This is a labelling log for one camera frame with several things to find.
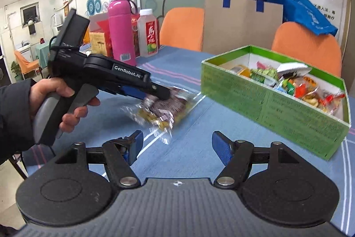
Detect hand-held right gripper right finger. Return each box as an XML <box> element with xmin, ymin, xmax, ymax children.
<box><xmin>211</xmin><ymin>131</ymin><xmax>302</xmax><ymax>189</ymax></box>

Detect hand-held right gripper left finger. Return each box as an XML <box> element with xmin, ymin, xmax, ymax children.
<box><xmin>55</xmin><ymin>130</ymin><xmax>145</xmax><ymax>188</ymax></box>

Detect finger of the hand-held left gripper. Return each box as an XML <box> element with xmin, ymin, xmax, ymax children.
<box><xmin>122</xmin><ymin>81</ymin><xmax>171</xmax><ymax>101</ymax></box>

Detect clear packet with brown label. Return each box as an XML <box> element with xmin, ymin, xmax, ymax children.
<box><xmin>120</xmin><ymin>87</ymin><xmax>205</xmax><ymax>141</ymax></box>

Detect green cardboard box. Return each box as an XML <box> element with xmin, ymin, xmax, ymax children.
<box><xmin>200</xmin><ymin>45</ymin><xmax>351</xmax><ymax>161</ymax></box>

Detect pile of assorted snack packets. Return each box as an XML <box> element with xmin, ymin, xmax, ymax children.
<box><xmin>230</xmin><ymin>61</ymin><xmax>346</xmax><ymax>116</ymax></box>

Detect person's left forearm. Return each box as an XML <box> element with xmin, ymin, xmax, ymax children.
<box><xmin>0</xmin><ymin>79</ymin><xmax>38</xmax><ymax>166</ymax></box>

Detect person's left hand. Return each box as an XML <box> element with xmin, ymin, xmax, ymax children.
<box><xmin>29</xmin><ymin>77</ymin><xmax>101</xmax><ymax>133</ymax></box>

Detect yellow cardboard box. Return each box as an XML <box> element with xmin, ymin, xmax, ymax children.
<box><xmin>89</xmin><ymin>32</ymin><xmax>113</xmax><ymax>57</ymax></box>

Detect blue striped tablecloth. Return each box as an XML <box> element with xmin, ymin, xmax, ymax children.
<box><xmin>22</xmin><ymin>45</ymin><xmax>355</xmax><ymax>235</ymax></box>

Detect table with green cloth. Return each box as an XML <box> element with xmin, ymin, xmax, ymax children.
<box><xmin>35</xmin><ymin>43</ymin><xmax>52</xmax><ymax>69</ymax></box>

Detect red cardboard box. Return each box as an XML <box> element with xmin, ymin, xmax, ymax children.
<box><xmin>89</xmin><ymin>13</ymin><xmax>141</xmax><ymax>59</ymax></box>

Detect pink thermos bottle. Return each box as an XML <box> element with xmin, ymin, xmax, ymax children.
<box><xmin>108</xmin><ymin>0</ymin><xmax>137</xmax><ymax>67</ymax></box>

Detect chair with orange cover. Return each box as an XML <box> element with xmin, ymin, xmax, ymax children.
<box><xmin>14</xmin><ymin>50</ymin><xmax>39</xmax><ymax>80</ymax></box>

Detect clear juice bottle red label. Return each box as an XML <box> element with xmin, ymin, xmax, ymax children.
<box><xmin>138</xmin><ymin>9</ymin><xmax>159</xmax><ymax>57</ymax></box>

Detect potted plant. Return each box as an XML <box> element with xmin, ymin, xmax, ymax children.
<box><xmin>10</xmin><ymin>61</ymin><xmax>23</xmax><ymax>81</ymax></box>

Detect blue plastic bag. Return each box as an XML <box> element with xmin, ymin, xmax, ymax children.
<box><xmin>263</xmin><ymin>0</ymin><xmax>338</xmax><ymax>36</ymax></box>

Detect blue wall plate decorations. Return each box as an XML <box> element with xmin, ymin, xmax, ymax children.
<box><xmin>86</xmin><ymin>0</ymin><xmax>117</xmax><ymax>17</ymax></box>

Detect brown paper bag blue handles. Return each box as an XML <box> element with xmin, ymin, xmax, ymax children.
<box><xmin>203</xmin><ymin>0</ymin><xmax>284</xmax><ymax>56</ymax></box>

